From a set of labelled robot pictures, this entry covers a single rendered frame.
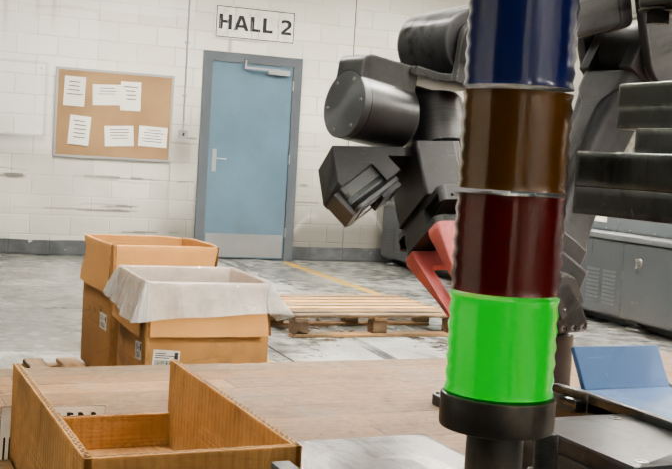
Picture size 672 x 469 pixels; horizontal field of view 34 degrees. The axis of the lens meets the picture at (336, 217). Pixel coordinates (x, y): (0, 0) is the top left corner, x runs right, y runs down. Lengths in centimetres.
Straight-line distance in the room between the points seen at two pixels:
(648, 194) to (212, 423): 33
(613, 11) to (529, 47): 73
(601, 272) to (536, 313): 817
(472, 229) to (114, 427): 51
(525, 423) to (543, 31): 13
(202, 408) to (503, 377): 42
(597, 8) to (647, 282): 705
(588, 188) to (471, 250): 27
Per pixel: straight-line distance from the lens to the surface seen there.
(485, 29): 37
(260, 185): 1181
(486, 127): 37
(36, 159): 1137
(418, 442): 84
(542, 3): 37
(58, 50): 1142
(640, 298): 815
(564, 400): 72
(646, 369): 76
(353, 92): 89
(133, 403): 100
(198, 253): 471
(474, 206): 37
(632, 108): 66
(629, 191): 61
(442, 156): 90
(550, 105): 37
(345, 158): 89
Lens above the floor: 113
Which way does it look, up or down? 3 degrees down
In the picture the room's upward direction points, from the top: 3 degrees clockwise
